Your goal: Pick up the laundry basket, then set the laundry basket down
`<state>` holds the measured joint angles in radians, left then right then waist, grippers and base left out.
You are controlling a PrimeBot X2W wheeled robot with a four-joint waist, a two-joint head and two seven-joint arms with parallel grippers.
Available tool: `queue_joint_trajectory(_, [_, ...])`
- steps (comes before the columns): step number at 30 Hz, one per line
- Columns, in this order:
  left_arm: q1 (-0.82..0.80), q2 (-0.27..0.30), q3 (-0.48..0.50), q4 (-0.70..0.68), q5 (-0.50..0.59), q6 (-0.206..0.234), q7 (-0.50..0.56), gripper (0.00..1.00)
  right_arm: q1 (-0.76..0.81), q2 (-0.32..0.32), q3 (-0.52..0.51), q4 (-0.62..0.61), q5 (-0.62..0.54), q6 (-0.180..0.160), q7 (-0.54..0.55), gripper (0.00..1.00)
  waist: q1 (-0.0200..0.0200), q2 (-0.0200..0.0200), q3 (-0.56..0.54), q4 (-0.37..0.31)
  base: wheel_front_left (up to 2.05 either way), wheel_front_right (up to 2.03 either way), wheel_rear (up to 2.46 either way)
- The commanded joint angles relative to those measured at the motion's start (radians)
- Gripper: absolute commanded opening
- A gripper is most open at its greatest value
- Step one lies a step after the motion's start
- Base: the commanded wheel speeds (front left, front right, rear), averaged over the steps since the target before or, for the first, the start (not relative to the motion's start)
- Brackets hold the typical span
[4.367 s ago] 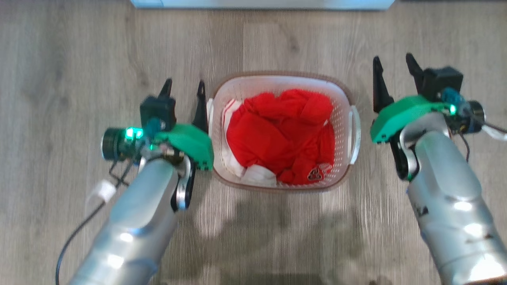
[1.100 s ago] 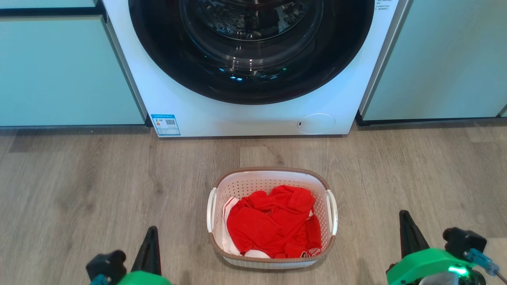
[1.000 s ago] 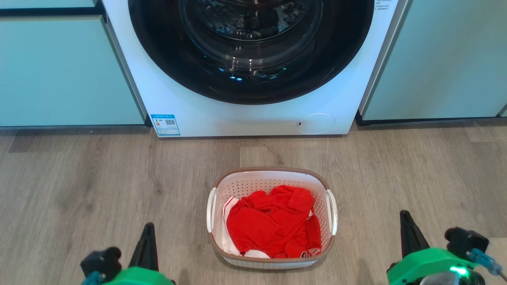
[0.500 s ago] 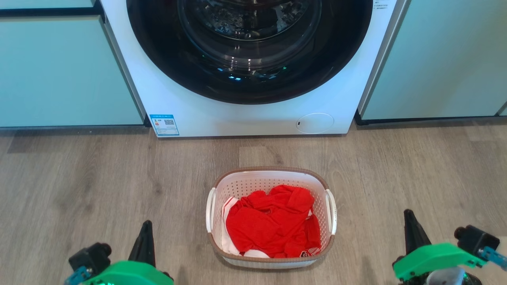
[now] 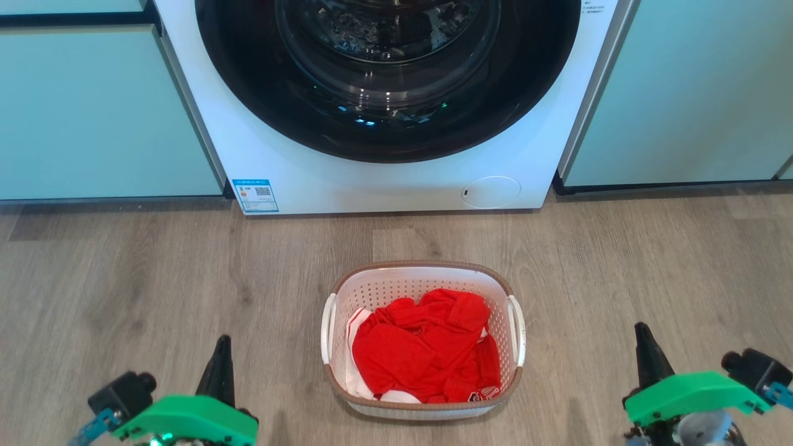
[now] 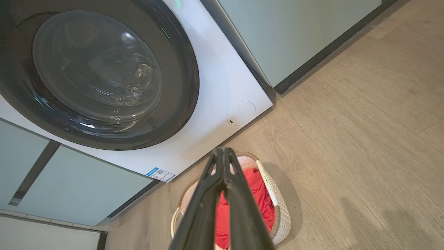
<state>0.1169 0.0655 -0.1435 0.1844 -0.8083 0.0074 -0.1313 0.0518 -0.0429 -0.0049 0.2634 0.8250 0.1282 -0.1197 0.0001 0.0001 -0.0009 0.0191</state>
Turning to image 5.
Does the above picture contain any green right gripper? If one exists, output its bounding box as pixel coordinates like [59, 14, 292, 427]
[624, 322, 772, 428]

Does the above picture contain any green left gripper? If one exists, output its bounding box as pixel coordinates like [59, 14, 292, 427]
[112, 335, 259, 446]

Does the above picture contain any white perforated laundry basket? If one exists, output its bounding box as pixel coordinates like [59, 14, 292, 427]
[320, 261, 527, 421]

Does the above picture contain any white garment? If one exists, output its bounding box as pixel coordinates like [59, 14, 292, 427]
[344, 308, 422, 404]

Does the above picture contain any blue energy label sticker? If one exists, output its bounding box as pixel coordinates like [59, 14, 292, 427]
[232, 179, 279, 214]

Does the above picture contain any red garment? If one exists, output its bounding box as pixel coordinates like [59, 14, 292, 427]
[351, 289, 502, 404]

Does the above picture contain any round white filter cover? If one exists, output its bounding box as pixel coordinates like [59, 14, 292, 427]
[461, 176, 522, 209]

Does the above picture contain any white front-load washing machine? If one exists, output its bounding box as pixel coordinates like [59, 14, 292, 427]
[154, 0, 633, 216]

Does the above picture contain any tall pale green cabinet panel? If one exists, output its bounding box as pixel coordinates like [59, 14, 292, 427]
[558, 0, 793, 188]

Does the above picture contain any black round washer door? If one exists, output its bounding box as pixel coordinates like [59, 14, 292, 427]
[195, 0, 582, 164]

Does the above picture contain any large pale green cabinet door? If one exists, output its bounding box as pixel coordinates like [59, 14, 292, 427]
[0, 25, 225, 201]

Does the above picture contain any pale green cabinet drawer front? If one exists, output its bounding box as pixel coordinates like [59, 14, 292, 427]
[0, 0, 156, 15]

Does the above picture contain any blue right camera connector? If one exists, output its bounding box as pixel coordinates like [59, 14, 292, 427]
[763, 382, 793, 409]

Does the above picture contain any blue camera connector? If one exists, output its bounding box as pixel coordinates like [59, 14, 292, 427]
[763, 382, 793, 409]
[67, 408, 120, 446]

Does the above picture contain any blue left camera connector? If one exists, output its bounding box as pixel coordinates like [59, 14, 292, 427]
[67, 408, 120, 446]

